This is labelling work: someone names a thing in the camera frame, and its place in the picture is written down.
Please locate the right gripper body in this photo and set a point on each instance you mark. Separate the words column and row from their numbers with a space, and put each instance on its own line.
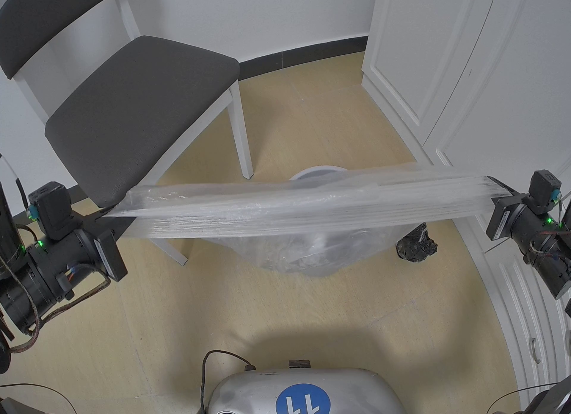
column 522, row 224

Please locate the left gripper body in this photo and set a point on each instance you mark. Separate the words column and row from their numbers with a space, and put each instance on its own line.
column 84, row 256

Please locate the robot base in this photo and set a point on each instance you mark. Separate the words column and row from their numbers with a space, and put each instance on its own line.
column 312, row 387

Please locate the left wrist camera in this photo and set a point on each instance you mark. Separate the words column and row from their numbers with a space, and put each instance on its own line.
column 51, row 211

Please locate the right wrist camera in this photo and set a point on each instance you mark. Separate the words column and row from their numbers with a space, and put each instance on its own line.
column 544, row 189

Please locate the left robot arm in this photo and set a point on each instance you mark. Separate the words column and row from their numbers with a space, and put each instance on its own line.
column 22, row 291

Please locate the white chair with grey cushions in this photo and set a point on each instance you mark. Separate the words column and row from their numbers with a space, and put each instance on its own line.
column 147, row 104

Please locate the clear plastic bag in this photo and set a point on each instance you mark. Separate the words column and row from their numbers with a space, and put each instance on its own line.
column 290, row 211

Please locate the white wardrobe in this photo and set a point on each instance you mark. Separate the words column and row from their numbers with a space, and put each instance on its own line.
column 468, row 68

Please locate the white trash bin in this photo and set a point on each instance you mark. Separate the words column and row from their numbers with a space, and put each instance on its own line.
column 321, row 172

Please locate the white paper scrap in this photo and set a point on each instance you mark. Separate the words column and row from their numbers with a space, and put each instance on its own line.
column 396, row 234

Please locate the black plastic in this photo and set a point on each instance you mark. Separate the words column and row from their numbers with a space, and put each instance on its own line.
column 417, row 247

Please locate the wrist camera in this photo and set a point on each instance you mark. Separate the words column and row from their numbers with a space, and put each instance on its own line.
column 51, row 211
column 544, row 189

